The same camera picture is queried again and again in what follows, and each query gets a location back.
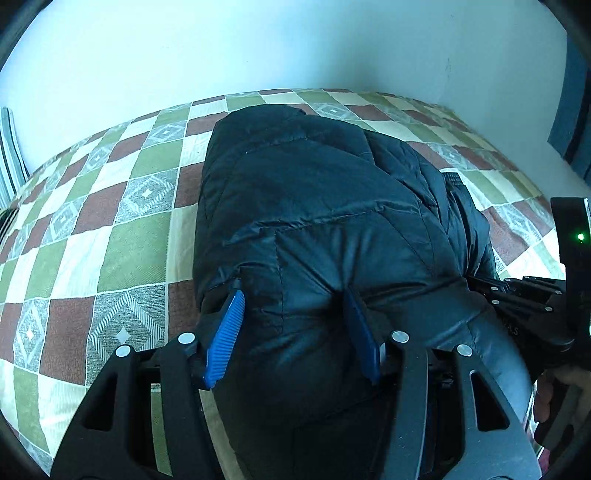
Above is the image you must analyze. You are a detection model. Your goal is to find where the dark blue curtain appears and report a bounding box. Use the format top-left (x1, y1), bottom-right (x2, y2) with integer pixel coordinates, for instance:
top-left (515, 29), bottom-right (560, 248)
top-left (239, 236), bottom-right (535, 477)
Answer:
top-left (547, 41), bottom-right (588, 178)

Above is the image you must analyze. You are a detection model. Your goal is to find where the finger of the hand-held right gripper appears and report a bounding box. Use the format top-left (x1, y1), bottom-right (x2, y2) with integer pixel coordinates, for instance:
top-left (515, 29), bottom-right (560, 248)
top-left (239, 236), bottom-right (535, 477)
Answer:
top-left (489, 295), bottom-right (567, 334)
top-left (466, 276), bottom-right (565, 297)

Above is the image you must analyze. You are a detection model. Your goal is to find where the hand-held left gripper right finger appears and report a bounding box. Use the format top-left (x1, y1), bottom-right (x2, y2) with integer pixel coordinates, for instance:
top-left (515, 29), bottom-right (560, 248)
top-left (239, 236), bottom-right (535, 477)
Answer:
top-left (344, 292), bottom-right (542, 480)

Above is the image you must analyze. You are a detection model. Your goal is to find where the black puffer jacket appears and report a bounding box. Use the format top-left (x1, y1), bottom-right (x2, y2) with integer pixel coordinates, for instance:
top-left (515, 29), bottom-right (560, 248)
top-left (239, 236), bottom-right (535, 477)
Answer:
top-left (191, 105), bottom-right (536, 480)

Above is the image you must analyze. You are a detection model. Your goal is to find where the checkered patchwork bedspread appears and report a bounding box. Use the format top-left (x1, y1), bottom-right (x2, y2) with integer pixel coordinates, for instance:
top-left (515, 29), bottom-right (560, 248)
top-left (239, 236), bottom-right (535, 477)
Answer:
top-left (0, 89), bottom-right (568, 476)

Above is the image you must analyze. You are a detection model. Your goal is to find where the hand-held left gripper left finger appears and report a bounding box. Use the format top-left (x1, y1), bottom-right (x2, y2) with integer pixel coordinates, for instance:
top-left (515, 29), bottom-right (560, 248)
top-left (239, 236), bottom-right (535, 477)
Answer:
top-left (51, 290), bottom-right (246, 480)

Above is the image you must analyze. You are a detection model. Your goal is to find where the person's right hand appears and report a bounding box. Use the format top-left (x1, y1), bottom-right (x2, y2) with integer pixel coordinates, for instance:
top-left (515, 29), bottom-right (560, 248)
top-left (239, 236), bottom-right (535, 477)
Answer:
top-left (534, 367), bottom-right (585, 424)

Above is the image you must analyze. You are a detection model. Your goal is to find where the striped pillow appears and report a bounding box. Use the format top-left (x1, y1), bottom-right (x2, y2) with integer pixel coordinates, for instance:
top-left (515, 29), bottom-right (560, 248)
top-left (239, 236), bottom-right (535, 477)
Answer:
top-left (0, 107), bottom-right (31, 210)

